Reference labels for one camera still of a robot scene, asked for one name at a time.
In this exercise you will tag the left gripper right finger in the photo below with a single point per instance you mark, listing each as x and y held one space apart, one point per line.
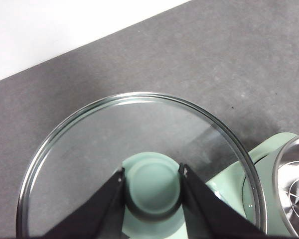
209 214

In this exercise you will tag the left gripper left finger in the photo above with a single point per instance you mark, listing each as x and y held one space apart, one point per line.
99 214

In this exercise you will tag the glass lid with green knob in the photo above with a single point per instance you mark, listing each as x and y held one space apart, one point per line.
153 186

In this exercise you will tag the mint green breakfast cooker base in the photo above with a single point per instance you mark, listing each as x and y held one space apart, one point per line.
266 152

